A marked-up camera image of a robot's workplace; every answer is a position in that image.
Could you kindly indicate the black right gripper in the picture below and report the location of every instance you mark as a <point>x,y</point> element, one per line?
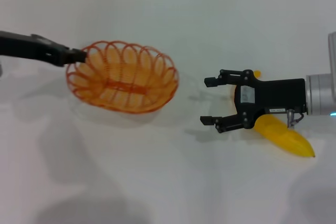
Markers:
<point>275,95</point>

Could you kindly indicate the yellow banana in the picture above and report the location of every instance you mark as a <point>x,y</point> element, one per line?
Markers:
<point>283,132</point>

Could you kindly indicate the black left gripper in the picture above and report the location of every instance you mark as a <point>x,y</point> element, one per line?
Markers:
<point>31,48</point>

